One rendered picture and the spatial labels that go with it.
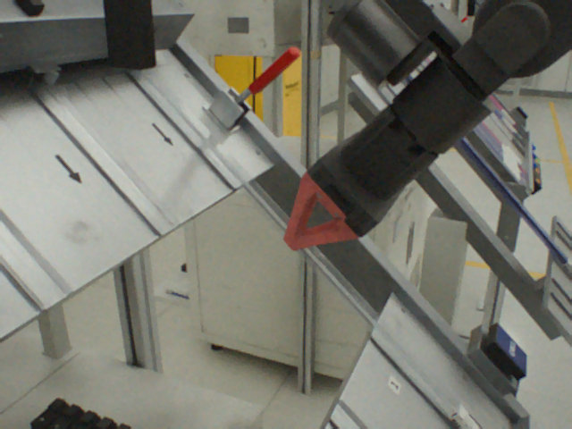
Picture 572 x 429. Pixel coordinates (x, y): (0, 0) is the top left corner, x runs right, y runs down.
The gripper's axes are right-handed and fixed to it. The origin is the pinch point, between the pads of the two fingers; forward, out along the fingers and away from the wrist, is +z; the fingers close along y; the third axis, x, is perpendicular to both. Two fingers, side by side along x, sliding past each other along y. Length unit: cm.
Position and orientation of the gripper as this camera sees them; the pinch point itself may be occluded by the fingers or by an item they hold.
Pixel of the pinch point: (298, 236)
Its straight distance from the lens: 47.2
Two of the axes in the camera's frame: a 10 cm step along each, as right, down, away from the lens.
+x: 6.8, 7.3, -0.3
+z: -6.1, 5.9, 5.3
